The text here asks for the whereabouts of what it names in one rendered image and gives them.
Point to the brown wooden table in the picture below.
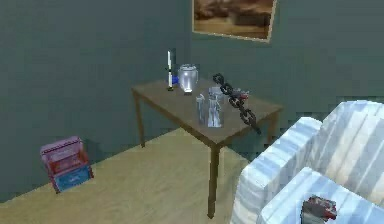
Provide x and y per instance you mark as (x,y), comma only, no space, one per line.
(180,101)

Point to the clear glass pitcher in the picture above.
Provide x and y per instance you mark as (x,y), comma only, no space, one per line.
(210,108)

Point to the clear glass jar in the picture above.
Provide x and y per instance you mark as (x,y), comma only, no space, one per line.
(187,77)

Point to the small blue object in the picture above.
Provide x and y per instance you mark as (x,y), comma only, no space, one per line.
(175,80)

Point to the white candle on holder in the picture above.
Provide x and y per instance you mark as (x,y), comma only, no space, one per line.
(170,70)

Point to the red and black small object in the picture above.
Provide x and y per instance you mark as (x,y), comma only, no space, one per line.
(242,95)

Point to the white striped armchair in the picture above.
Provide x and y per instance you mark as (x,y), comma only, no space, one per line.
(320,160)

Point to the pink and blue box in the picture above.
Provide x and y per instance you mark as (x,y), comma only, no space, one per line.
(66,164)

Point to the dark red grey object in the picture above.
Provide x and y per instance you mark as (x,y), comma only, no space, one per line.
(318,209)

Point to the brown framed wall picture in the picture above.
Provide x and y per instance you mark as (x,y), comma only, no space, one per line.
(233,16)

